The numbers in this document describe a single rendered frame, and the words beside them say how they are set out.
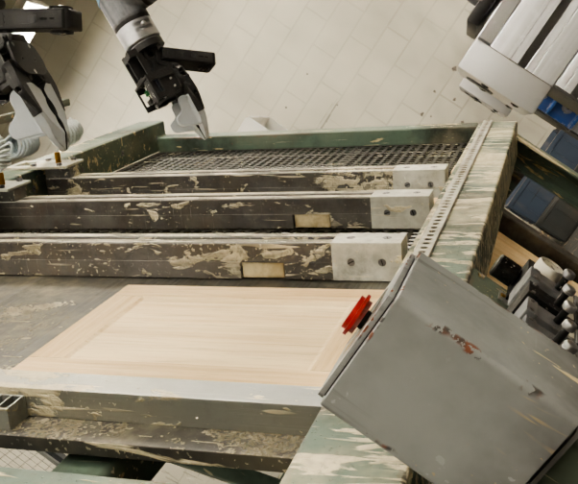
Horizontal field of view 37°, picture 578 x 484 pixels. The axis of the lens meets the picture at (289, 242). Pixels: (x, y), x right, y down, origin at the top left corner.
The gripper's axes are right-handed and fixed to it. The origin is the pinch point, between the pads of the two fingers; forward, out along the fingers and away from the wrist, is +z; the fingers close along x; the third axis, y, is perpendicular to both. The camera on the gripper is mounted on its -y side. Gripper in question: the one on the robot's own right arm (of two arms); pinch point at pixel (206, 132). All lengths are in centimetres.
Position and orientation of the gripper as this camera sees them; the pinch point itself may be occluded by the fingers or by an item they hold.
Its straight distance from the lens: 168.8
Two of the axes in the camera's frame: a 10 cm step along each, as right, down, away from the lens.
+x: 4.4, -2.6, -8.6
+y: -7.4, 4.4, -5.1
